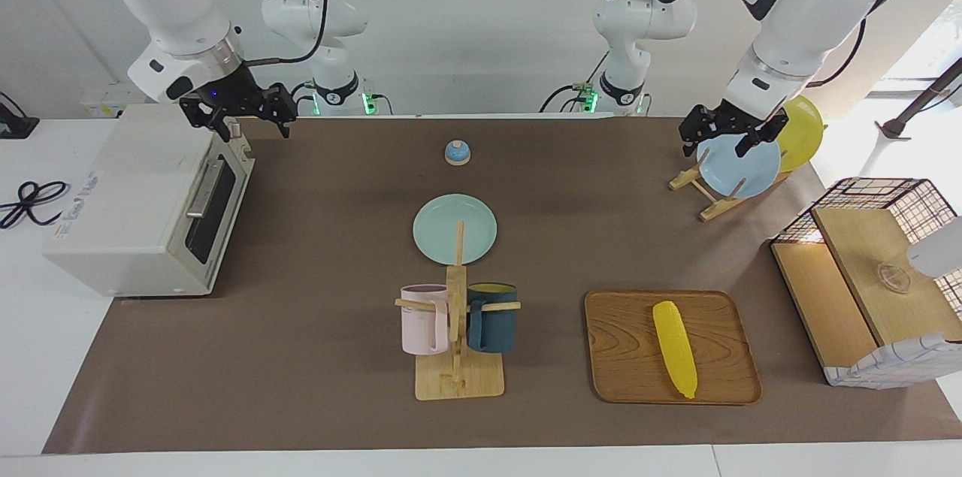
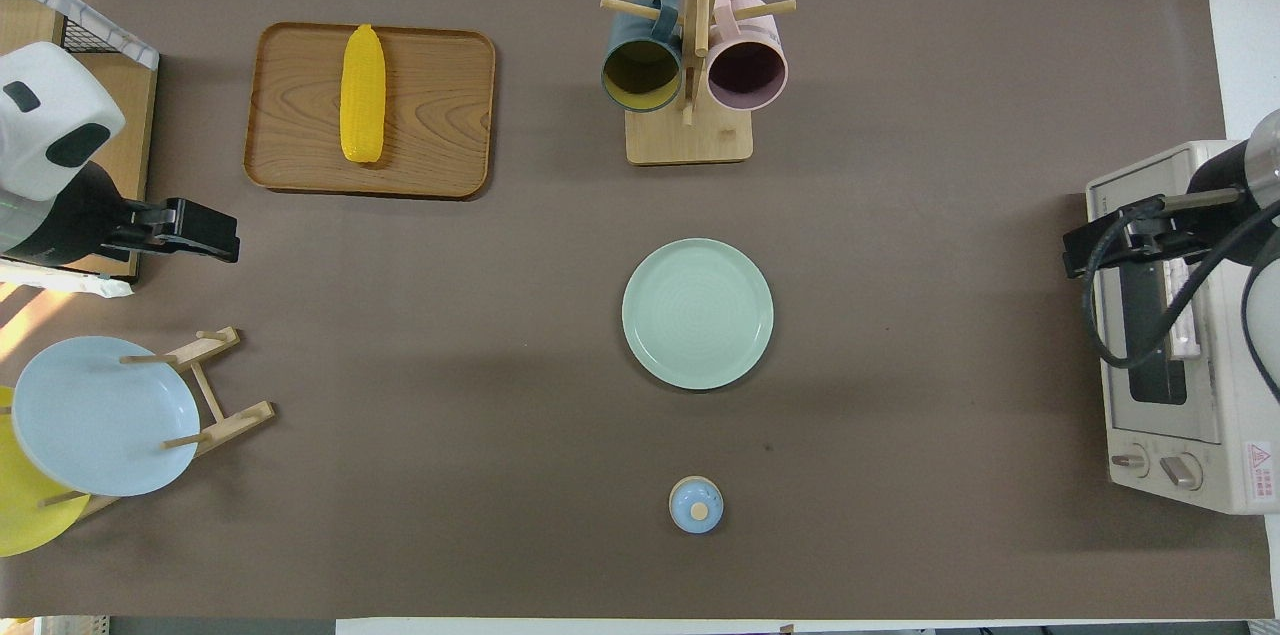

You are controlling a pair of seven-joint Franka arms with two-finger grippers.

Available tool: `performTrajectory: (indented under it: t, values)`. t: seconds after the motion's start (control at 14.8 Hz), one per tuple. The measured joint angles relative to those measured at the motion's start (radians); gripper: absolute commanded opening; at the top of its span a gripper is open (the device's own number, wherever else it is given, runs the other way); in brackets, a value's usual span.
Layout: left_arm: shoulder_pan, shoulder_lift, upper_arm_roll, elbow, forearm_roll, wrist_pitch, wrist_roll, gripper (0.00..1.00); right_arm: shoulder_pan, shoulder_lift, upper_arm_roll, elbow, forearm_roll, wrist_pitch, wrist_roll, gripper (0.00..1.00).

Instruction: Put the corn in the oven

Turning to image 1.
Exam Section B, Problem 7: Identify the oven door with handle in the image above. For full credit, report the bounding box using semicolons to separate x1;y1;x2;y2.
169;143;256;294

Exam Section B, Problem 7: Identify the mint green plate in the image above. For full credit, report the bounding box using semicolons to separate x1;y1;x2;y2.
412;194;498;266

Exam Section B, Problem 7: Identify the yellow corn cob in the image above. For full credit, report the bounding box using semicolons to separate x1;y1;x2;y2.
652;300;698;400

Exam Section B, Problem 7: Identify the white toaster oven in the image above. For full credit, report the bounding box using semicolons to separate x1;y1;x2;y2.
41;103;256;297

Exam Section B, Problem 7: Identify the light blue plate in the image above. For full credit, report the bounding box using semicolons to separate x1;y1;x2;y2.
696;133;782;199

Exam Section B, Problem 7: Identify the yellow plate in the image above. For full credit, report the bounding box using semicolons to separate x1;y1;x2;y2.
774;95;825;174

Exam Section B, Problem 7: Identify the wooden plate rack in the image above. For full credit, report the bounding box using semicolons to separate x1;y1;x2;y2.
669;149;790;222

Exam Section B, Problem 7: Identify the white power strip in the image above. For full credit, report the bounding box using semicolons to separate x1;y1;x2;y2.
79;81;151;119

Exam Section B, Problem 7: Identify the light wooden shelf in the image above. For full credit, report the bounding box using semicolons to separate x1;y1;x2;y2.
772;207;962;373

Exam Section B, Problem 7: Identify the black tripod pole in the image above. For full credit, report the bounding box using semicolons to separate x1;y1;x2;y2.
876;56;962;141

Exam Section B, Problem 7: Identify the small clear glass dish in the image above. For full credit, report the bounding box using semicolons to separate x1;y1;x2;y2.
876;261;912;294

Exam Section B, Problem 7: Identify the black stand base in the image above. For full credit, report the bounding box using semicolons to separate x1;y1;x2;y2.
0;92;40;140

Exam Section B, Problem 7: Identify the white rounded object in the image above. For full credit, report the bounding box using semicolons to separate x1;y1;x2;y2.
906;216;962;279

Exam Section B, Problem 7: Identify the brown wooden tray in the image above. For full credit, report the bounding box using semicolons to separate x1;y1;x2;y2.
585;290;763;406

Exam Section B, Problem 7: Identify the brown table mat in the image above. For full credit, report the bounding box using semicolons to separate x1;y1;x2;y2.
43;116;962;455

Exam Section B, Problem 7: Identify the pink mug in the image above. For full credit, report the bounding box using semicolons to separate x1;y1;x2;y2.
400;284;450;356

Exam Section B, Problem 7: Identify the dark blue mug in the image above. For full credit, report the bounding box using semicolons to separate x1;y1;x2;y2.
466;282;519;355

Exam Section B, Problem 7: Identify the white checked cloth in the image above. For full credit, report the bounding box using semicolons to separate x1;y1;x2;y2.
823;332;962;389

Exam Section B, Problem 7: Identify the wooden mug rack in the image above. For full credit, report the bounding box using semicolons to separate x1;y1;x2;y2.
395;220;522;401

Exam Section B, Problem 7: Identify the black arm base cable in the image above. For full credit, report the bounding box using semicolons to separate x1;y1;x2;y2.
540;49;611;114

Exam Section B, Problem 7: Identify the black coiled cable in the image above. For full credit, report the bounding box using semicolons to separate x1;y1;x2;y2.
0;180;70;230

